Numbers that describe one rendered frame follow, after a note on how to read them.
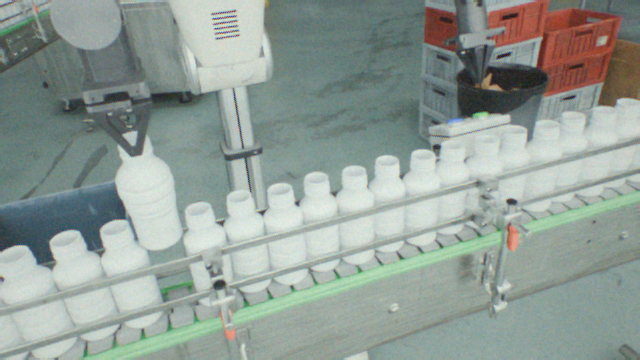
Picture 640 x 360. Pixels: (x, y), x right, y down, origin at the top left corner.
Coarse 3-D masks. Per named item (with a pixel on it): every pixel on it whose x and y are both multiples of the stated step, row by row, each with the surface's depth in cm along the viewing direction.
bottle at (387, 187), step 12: (384, 156) 76; (384, 168) 74; (396, 168) 74; (372, 180) 78; (384, 180) 75; (396, 180) 75; (384, 192) 75; (396, 192) 75; (384, 216) 77; (396, 216) 77; (384, 228) 78; (396, 228) 78; (384, 252) 81
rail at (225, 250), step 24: (624, 144) 85; (528, 168) 80; (336, 192) 78; (432, 192) 76; (552, 192) 85; (336, 216) 72; (360, 216) 73; (264, 240) 69; (384, 240) 77; (48, 264) 67; (168, 264) 65; (312, 264) 74; (72, 288) 62; (96, 288) 63; (0, 312) 61; (144, 312) 68; (72, 336) 66
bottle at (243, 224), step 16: (240, 192) 70; (240, 208) 68; (224, 224) 71; (240, 224) 69; (256, 224) 70; (240, 240) 69; (240, 256) 71; (256, 256) 71; (240, 272) 73; (256, 272) 73; (240, 288) 75; (256, 288) 74
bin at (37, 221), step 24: (72, 192) 118; (96, 192) 120; (0, 216) 115; (24, 216) 117; (48, 216) 119; (72, 216) 121; (96, 216) 123; (120, 216) 125; (0, 240) 116; (24, 240) 120; (48, 240) 122; (96, 240) 126
